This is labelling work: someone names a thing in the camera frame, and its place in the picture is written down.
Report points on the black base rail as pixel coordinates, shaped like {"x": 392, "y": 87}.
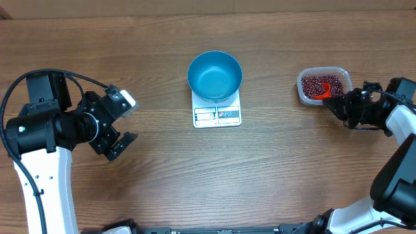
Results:
{"x": 130, "y": 226}

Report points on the clear plastic container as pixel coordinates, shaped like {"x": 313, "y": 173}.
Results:
{"x": 341, "y": 73}

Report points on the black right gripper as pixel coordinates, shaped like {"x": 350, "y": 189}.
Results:
{"x": 341, "y": 106}

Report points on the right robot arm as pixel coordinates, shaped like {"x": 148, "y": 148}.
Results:
{"x": 391, "y": 202}

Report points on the red measuring scoop blue handle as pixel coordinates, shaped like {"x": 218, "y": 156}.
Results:
{"x": 326, "y": 94}

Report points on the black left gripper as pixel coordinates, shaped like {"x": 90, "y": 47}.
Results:
{"x": 116, "y": 151}

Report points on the blue bowl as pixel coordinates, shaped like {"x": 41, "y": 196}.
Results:
{"x": 214, "y": 76}

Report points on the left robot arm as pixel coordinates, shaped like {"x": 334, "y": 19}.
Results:
{"x": 41, "y": 138}

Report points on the red beans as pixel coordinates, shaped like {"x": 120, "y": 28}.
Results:
{"x": 314, "y": 87}

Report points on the white digital kitchen scale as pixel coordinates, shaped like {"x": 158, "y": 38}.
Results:
{"x": 223, "y": 114}

